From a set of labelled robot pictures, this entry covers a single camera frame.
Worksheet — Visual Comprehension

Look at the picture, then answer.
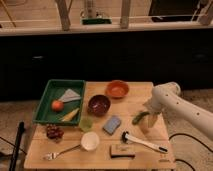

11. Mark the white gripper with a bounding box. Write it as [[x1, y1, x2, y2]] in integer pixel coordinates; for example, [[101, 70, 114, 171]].
[[139, 97, 163, 133]]

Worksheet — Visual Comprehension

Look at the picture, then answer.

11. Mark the green pepper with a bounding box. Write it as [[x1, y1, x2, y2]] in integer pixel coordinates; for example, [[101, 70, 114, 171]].
[[132, 111, 149, 125]]

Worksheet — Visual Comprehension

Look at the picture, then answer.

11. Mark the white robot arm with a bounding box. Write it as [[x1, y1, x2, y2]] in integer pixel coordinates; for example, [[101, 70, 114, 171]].
[[144, 82, 213, 141]]

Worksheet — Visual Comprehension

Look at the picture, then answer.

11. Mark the orange bowl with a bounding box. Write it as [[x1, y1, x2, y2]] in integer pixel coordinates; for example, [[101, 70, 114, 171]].
[[105, 80, 129, 98]]

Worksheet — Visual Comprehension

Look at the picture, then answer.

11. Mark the purple bowl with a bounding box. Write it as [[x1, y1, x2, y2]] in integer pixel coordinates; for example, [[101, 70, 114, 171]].
[[87, 94, 111, 117]]

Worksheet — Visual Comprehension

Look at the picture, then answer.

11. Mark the blue sponge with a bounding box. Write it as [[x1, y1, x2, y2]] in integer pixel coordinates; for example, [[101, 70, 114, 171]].
[[103, 116, 121, 135]]

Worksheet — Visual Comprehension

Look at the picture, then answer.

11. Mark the white cup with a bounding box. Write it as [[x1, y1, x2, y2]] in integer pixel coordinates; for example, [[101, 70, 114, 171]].
[[81, 132, 100, 151]]

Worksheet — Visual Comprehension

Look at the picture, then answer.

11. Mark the small green cup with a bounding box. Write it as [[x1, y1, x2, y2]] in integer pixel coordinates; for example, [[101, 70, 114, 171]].
[[79, 117, 93, 132]]

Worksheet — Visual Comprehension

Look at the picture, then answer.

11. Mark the yellow corn cob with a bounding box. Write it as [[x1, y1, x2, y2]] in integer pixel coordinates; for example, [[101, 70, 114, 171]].
[[60, 108, 79, 122]]

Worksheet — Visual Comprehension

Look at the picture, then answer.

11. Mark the grey cloth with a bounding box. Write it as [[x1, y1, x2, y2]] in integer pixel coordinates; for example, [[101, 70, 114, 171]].
[[59, 89, 81, 102]]

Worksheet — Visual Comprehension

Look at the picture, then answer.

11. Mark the green plastic tray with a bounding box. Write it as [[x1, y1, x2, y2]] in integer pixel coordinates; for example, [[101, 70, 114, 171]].
[[33, 79, 85, 126]]

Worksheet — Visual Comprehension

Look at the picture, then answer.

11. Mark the red tomato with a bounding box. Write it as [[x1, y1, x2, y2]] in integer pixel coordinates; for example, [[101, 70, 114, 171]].
[[51, 100, 64, 112]]

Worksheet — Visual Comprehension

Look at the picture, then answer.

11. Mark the bunch of dark grapes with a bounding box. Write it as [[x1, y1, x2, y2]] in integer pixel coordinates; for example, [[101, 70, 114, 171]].
[[46, 124, 64, 139]]

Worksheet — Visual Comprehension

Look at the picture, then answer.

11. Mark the dark monitor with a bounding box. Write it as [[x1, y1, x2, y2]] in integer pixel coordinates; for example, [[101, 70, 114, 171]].
[[149, 0, 200, 22]]

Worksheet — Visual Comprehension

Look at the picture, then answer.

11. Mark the green base stand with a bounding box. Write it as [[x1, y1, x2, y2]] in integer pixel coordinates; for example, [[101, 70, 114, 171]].
[[82, 18, 112, 25]]

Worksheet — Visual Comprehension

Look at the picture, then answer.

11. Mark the black pole stand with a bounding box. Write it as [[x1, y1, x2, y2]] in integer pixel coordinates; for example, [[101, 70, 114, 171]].
[[9, 122, 25, 171]]

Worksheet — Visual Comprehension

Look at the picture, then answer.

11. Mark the white handled brush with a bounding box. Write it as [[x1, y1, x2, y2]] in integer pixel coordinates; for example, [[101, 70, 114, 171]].
[[121, 131, 168, 153]]

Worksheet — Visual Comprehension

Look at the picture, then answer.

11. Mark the black cable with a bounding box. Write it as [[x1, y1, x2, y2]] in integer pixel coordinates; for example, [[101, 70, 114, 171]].
[[168, 132, 213, 171]]

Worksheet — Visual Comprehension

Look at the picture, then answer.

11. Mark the wooden post middle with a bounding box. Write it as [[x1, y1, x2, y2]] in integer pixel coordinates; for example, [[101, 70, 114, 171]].
[[120, 0, 131, 29]]

